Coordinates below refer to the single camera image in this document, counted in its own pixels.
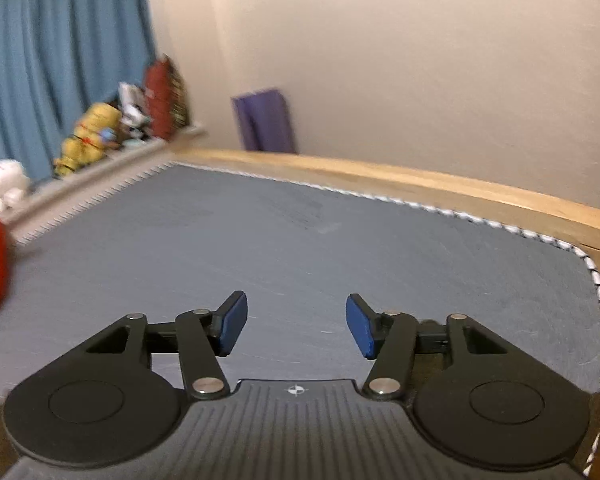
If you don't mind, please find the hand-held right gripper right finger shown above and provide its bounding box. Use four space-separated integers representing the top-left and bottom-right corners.
346 293 512 402

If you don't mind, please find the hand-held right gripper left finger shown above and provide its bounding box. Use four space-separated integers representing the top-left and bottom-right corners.
83 290 249 402

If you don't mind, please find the purple cloth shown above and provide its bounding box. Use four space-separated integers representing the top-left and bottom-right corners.
231 88 297 155

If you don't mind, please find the small white black figure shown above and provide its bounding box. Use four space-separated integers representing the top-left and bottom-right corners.
117 82 149 142

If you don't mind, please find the yellow plush toy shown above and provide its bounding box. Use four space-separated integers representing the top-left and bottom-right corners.
53 102 124 179

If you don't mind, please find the white plush toy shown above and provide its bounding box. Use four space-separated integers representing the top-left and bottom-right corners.
0 158 32 214

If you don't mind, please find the blue curtain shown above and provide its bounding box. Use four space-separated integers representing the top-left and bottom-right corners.
0 0 159 187

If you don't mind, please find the wooden bed frame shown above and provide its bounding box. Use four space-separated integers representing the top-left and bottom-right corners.
170 147 600 272

